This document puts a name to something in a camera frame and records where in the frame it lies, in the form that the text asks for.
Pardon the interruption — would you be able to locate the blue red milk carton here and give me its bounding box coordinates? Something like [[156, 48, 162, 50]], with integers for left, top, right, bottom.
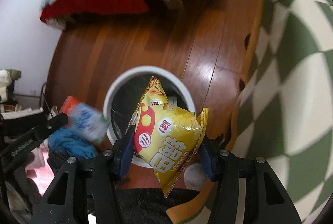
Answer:
[[60, 95, 110, 147]]

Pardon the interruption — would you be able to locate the white slipper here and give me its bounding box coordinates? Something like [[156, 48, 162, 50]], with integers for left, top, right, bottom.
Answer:
[[184, 163, 207, 191]]

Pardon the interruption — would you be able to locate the white round trash bin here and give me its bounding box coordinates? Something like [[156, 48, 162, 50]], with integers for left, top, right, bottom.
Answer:
[[102, 65, 197, 168]]

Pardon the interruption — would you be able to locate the blue jacket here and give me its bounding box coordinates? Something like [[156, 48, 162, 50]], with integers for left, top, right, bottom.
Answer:
[[48, 127, 98, 159]]

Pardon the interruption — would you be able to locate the yellow snack bag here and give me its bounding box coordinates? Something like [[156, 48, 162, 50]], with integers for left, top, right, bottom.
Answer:
[[130, 76, 209, 196]]

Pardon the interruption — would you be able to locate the green white checkered tablecloth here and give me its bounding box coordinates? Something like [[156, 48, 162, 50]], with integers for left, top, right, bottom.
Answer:
[[226, 0, 332, 223]]

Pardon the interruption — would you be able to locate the black white shoe box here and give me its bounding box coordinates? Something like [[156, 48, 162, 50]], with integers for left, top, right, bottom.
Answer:
[[1, 108, 46, 136]]

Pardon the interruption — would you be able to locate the pink fleece blanket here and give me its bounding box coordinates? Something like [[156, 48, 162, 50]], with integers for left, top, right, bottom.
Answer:
[[25, 144, 54, 195]]

